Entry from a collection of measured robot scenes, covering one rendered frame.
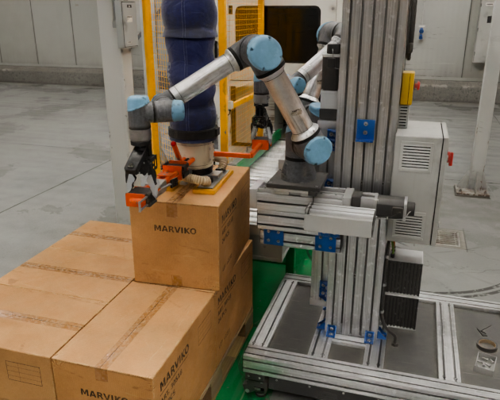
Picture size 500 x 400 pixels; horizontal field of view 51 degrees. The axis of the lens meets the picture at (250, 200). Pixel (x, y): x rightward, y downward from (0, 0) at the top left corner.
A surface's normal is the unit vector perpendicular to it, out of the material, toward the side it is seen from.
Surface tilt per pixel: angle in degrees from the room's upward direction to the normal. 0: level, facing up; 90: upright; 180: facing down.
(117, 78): 92
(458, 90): 90
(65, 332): 0
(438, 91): 89
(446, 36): 90
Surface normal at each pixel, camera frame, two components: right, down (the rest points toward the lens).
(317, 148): 0.36, 0.42
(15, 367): -0.29, 0.32
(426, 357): 0.00, -0.94
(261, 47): 0.23, 0.22
